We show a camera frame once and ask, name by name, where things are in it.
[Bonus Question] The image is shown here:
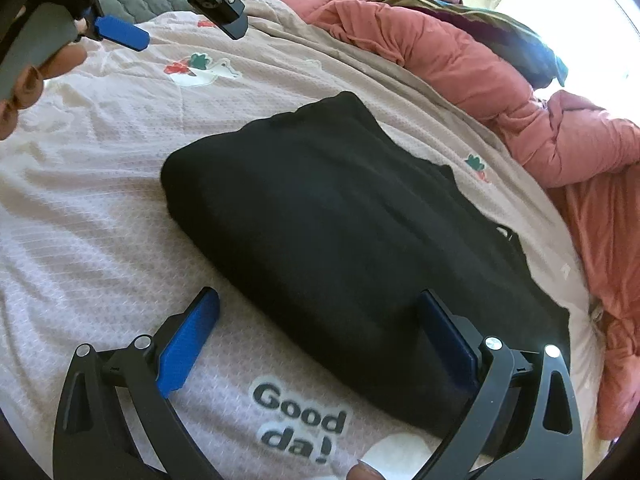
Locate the black printed t-shirt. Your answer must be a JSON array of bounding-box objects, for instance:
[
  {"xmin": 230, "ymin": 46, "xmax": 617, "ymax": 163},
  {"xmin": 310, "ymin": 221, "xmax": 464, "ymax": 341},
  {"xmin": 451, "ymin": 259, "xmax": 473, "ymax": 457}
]
[{"xmin": 160, "ymin": 92, "xmax": 570, "ymax": 437}]

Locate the person's left hand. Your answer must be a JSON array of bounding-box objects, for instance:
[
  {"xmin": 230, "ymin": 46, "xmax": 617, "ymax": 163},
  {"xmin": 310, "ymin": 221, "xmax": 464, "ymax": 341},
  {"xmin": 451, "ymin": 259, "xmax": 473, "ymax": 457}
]
[{"xmin": 0, "ymin": 16, "xmax": 89, "ymax": 142}]

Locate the person's right hand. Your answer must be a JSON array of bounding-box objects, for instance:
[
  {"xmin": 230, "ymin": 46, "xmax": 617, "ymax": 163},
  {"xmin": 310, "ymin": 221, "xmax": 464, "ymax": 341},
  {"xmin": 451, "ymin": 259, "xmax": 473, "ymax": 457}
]
[{"xmin": 346, "ymin": 462, "xmax": 385, "ymax": 480}]

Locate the mauve cartoon print bedsheet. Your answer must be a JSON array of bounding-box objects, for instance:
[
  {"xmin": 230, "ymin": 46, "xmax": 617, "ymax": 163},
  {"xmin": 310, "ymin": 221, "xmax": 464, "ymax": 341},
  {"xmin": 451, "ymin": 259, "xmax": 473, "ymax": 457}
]
[{"xmin": 1, "ymin": 0, "xmax": 608, "ymax": 479}]

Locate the pink quilted comforter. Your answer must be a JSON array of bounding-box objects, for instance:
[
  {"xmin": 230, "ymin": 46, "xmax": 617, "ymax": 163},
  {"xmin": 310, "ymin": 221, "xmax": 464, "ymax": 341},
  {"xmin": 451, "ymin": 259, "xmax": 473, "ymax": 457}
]
[{"xmin": 281, "ymin": 0, "xmax": 639, "ymax": 440}]

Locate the multicolour striped blanket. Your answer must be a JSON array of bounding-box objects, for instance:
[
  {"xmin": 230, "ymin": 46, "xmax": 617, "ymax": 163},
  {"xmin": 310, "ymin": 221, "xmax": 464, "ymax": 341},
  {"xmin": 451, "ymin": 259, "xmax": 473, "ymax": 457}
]
[{"xmin": 372, "ymin": 0, "xmax": 568, "ymax": 90}]

